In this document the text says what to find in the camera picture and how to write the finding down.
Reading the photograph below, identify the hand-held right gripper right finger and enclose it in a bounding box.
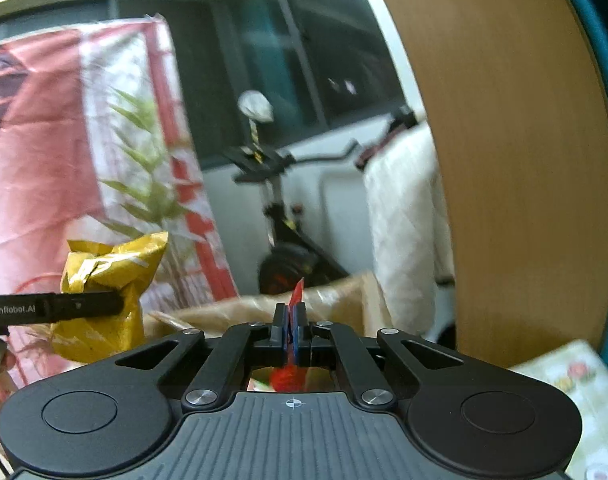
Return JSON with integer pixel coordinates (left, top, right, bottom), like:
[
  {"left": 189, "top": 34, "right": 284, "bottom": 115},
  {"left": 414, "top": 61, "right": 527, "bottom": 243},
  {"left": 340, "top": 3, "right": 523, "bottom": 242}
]
[{"left": 293, "top": 305, "right": 472, "bottom": 408}]

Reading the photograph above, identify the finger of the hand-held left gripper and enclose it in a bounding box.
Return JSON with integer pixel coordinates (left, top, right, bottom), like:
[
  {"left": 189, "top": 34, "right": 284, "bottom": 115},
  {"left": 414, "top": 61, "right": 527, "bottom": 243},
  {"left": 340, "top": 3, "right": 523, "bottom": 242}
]
[{"left": 49, "top": 290, "right": 126, "bottom": 319}]

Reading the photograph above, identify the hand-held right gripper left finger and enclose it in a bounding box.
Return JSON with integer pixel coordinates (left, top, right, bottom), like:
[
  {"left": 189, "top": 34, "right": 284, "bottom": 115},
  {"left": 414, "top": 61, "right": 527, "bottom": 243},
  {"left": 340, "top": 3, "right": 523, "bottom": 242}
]
[{"left": 111, "top": 304, "right": 289, "bottom": 413}]

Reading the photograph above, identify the yellow snack packet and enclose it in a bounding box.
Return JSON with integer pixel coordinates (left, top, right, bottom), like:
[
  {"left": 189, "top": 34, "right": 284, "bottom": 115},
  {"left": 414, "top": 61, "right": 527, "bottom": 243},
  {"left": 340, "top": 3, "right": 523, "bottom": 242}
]
[{"left": 51, "top": 231, "right": 169, "bottom": 365}]

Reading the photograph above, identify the orange-red snack packet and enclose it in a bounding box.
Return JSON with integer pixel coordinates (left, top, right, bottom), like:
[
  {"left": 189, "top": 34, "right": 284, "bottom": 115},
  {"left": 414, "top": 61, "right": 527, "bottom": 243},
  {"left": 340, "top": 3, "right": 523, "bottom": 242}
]
[{"left": 251, "top": 276, "right": 309, "bottom": 393}]

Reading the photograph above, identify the brown cardboard box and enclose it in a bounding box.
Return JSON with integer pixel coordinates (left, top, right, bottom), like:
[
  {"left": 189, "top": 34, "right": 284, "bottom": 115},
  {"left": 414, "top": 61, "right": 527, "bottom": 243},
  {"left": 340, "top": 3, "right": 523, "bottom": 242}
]
[{"left": 144, "top": 272, "right": 399, "bottom": 341}]

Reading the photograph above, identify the black exercise bike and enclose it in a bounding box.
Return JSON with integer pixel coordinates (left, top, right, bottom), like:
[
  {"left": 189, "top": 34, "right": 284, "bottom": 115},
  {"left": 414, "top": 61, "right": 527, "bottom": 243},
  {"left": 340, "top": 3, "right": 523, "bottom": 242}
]
[{"left": 224, "top": 107, "right": 419, "bottom": 296}]

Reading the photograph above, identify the white quilted blanket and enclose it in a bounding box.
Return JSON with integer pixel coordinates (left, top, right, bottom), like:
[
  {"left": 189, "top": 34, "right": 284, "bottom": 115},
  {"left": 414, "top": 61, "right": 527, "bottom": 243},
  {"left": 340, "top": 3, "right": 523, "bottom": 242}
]
[{"left": 361, "top": 122, "right": 457, "bottom": 333}]

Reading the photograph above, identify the printed backdrop cloth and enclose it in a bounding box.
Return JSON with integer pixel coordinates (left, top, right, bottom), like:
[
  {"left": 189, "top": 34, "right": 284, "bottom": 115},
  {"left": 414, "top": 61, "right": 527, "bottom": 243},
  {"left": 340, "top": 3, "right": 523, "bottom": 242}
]
[{"left": 0, "top": 15, "right": 239, "bottom": 461}]

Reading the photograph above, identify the white plastic bag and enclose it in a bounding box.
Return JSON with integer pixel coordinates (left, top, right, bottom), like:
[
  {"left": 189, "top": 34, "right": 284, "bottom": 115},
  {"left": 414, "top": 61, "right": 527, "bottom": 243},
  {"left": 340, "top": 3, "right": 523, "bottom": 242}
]
[{"left": 238, "top": 90, "right": 275, "bottom": 123}]

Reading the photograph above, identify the wooden wardrobe panel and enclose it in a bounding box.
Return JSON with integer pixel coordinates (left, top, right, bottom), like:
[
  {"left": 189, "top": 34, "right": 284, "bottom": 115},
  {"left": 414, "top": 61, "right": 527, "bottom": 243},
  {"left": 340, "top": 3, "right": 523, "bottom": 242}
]
[{"left": 364, "top": 0, "right": 608, "bottom": 368}]

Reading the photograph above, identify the dark glass window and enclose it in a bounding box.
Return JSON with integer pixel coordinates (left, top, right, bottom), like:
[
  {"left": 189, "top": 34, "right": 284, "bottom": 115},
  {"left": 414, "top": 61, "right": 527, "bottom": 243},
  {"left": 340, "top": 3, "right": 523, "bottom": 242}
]
[{"left": 109, "top": 0, "right": 415, "bottom": 166}]

